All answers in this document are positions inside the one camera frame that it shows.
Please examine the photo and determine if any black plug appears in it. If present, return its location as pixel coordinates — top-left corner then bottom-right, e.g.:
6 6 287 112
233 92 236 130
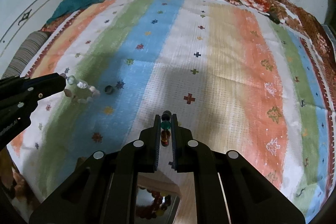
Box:
267 12 280 24

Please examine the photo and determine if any yellow and black bead bracelet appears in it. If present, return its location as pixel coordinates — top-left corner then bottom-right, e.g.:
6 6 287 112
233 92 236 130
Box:
135 185 173 221

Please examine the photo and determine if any grey striped pillow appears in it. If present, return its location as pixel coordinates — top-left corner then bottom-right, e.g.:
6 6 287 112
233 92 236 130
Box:
1 31 51 79

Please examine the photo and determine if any multicolour bead bracelet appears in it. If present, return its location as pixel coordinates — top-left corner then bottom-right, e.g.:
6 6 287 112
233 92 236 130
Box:
159 110 173 148

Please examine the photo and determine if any person's hand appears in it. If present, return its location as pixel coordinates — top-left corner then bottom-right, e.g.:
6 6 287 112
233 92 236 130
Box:
1 148 27 202

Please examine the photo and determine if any light blue bead bracelet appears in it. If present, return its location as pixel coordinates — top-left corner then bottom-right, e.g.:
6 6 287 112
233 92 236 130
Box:
59 73 101 105

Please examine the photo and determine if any striped colourful bed cloth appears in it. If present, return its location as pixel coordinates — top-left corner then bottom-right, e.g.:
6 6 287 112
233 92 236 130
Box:
7 0 335 223

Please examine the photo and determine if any white jewelry box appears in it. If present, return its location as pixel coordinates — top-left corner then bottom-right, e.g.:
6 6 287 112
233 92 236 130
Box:
134 170 181 224

